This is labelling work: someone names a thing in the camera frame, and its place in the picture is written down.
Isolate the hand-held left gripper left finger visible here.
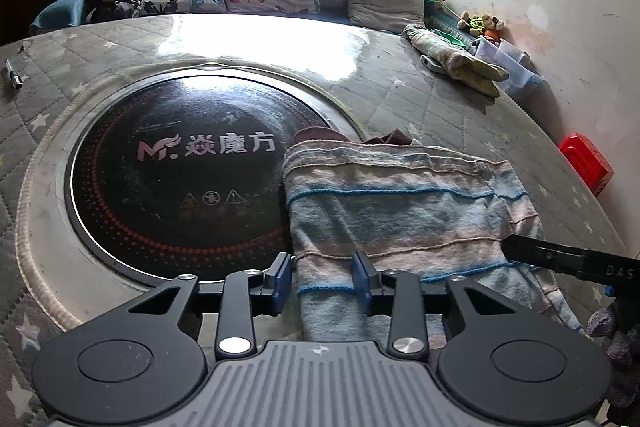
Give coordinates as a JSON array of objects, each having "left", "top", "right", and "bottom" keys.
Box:
[{"left": 126, "top": 253, "right": 292, "bottom": 359}]

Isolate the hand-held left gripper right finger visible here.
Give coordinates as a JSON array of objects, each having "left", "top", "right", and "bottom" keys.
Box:
[{"left": 351, "top": 252, "right": 517, "bottom": 360}]

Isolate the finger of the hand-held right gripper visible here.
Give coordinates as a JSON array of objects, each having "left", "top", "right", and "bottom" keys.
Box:
[{"left": 501, "top": 233, "right": 589, "bottom": 273}]

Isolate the striped blue beige towel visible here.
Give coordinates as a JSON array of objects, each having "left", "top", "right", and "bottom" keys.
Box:
[{"left": 282, "top": 126, "right": 586, "bottom": 349}]

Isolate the person's right forearm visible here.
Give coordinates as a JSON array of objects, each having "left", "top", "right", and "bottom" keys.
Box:
[{"left": 586, "top": 292, "right": 640, "bottom": 427}]

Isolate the red plastic stool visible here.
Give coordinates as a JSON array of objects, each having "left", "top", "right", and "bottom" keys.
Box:
[{"left": 558, "top": 132, "right": 616, "bottom": 198}]

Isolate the round black induction hob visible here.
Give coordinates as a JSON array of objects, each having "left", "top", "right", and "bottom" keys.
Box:
[{"left": 15, "top": 59, "right": 373, "bottom": 338}]

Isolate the clear plastic storage box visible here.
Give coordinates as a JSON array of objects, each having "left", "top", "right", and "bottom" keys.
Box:
[{"left": 472, "top": 36, "right": 544, "bottom": 98}]

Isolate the folded cream yellow cloth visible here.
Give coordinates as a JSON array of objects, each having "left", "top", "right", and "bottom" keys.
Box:
[{"left": 402, "top": 23, "right": 512, "bottom": 98}]

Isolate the small white device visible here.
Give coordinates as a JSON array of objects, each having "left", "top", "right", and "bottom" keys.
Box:
[{"left": 420, "top": 53, "right": 447, "bottom": 76}]

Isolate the green plastic basin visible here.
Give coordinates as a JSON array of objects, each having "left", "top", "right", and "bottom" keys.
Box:
[{"left": 439, "top": 29, "right": 469, "bottom": 48}]

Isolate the pile of small plush toys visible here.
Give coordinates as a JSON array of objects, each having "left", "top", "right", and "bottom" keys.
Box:
[{"left": 456, "top": 10, "right": 507, "bottom": 44}]

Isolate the grey pillow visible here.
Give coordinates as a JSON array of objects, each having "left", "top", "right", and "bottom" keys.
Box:
[{"left": 346, "top": 0, "right": 427, "bottom": 34}]

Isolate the black and silver tool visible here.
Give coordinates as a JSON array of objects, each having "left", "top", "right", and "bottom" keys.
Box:
[{"left": 4, "top": 58, "right": 27, "bottom": 91}]

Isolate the blue chair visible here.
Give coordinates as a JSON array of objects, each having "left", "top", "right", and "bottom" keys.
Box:
[{"left": 29, "top": 0, "right": 94, "bottom": 36}]

